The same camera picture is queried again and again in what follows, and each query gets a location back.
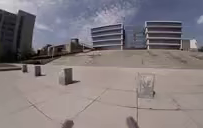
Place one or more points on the wide concrete stairs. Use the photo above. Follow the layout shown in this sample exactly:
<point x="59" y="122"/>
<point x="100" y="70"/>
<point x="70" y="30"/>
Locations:
<point x="129" y="59"/>

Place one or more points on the striped twin-block building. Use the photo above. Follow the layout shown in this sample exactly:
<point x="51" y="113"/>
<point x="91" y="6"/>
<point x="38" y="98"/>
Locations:
<point x="107" y="36"/>

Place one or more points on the row of bollards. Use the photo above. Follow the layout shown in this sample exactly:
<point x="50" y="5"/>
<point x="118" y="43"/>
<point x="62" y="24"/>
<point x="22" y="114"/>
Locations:
<point x="66" y="76"/>

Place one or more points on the pale paved plaza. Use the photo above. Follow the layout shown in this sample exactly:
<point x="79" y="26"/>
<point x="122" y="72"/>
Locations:
<point x="102" y="103"/>

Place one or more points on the low brown building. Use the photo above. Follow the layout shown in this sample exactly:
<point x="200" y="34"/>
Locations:
<point x="60" y="49"/>

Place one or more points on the robot's own part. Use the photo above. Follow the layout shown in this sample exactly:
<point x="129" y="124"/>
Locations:
<point x="67" y="124"/>
<point x="132" y="123"/>

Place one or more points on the dark trees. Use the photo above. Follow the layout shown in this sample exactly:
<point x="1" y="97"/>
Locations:
<point x="25" y="54"/>

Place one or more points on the tall dark building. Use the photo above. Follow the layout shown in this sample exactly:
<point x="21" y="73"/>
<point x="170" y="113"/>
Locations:
<point x="22" y="30"/>

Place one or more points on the small white building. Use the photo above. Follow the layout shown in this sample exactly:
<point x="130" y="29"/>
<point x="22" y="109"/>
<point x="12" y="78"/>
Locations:
<point x="188" y="45"/>

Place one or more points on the reddish kerb strip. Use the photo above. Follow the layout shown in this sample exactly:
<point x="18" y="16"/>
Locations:
<point x="4" y="67"/>

